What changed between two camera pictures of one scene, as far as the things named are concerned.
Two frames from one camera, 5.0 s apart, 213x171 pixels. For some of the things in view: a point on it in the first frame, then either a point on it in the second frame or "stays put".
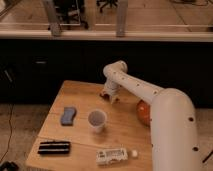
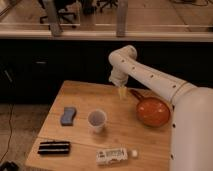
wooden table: x=85 y=132 stays put
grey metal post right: x=122 y=18 stays put
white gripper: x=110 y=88 → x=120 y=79
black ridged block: x=54 y=147 stays put
